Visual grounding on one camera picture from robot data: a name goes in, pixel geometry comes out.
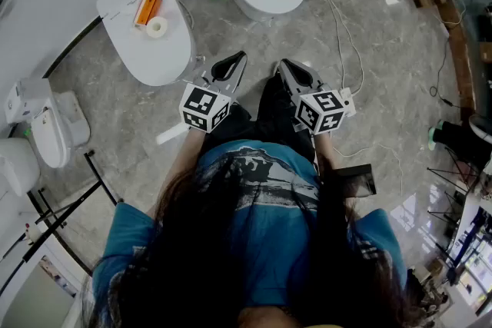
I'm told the person's right forearm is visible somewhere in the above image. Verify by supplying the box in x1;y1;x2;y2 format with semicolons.
314;131;347;181

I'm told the small white toilet grey base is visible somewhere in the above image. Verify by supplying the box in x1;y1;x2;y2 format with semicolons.
3;78;91;169

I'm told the white rounded fixture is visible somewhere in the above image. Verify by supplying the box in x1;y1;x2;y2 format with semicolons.
0;137;42;197

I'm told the person's blue t-shirt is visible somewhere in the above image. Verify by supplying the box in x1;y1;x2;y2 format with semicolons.
91;140;408;322

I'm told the white power strip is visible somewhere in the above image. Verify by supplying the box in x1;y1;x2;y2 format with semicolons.
341;87;357;118

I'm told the person's left forearm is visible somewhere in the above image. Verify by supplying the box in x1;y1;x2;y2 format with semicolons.
148;128;207;218

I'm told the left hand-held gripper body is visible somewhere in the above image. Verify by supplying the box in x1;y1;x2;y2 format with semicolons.
178;68;238;134

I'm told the black tripod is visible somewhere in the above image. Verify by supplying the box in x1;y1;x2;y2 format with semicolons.
426;146;482;243

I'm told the orange and white box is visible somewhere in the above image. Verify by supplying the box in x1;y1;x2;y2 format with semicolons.
132;0;164;28

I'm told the white floor cable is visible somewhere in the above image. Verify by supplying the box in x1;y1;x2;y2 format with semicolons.
333;143;404;197

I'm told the brown wooden ledge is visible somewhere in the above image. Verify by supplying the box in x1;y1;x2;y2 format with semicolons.
397;0;480;122

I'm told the black metal stand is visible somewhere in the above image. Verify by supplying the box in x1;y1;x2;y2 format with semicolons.
22;149;125;263

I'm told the white power cable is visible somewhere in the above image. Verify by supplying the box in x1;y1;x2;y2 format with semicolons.
311;0;365;97

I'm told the plain white toilet paper roll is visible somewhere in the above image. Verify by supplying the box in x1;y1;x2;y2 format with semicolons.
145;15;169;40

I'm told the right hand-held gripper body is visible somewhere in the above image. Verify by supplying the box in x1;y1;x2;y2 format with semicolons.
288;78;346;136

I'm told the white round device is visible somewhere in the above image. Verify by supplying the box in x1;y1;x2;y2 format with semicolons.
468;113;492;145

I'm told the black cable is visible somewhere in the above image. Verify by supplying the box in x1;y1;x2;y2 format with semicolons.
429;36;462;109

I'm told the white toilet with flat lid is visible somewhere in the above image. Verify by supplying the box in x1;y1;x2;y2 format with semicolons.
95;0;198;88

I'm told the black phone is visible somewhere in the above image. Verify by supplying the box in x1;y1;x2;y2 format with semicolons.
333;164;377;198

